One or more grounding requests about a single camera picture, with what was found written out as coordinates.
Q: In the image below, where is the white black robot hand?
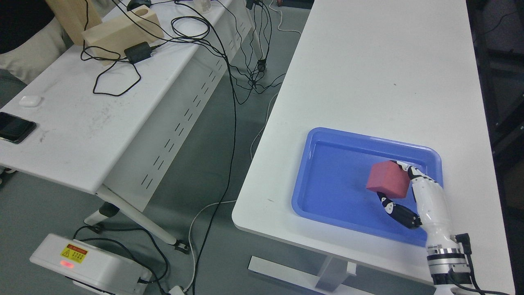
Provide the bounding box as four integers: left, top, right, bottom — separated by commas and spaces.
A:
377, 161, 458, 250

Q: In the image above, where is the pink cube block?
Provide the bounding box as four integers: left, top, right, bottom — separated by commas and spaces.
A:
366, 161, 410, 199

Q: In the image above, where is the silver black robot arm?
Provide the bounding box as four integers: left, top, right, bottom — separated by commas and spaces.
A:
427, 243, 474, 295

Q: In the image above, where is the blue plastic tray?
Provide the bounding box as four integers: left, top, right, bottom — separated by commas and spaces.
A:
291, 127, 444, 247

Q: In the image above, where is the white table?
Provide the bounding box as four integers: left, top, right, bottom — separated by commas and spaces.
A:
232, 0, 516, 294

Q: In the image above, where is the white folding desk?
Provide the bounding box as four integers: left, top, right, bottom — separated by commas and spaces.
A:
0, 0, 254, 254

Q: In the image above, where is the white device with warning label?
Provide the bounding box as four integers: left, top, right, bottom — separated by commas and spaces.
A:
29, 234, 152, 295

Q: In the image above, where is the black power adapter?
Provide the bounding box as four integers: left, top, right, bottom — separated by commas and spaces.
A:
124, 42, 152, 64

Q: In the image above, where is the light wooden box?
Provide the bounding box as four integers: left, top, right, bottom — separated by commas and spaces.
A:
81, 5, 164, 66

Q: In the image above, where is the white earbuds case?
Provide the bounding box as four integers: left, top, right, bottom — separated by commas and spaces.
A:
18, 95, 43, 108

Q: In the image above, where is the black smartphone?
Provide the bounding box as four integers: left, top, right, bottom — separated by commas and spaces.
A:
0, 112, 38, 144

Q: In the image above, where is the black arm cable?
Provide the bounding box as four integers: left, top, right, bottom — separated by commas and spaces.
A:
448, 233, 512, 295

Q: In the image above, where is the white floor cable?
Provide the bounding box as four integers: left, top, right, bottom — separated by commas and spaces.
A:
168, 82, 283, 295

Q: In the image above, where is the black cable on desk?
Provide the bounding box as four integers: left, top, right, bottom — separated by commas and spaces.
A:
80, 0, 230, 98

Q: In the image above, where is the long black hanging cable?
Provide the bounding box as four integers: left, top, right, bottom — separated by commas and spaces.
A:
190, 0, 287, 295

